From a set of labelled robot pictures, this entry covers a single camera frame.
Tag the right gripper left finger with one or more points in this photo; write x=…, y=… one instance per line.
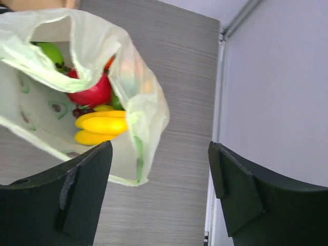
x=59, y=206

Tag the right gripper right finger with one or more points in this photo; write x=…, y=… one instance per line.
x=262, y=207

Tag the yellow fake banana bunch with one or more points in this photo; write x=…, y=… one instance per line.
x=102, y=125

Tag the red fake dragon fruit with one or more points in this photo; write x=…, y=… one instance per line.
x=98, y=94

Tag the orange fake orange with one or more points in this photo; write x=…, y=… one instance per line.
x=109, y=63

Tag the green red fake mango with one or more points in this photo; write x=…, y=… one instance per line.
x=53, y=52

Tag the dark fake grapes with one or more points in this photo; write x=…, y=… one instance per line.
x=78, y=112

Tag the green fake lime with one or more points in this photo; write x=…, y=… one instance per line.
x=115, y=102

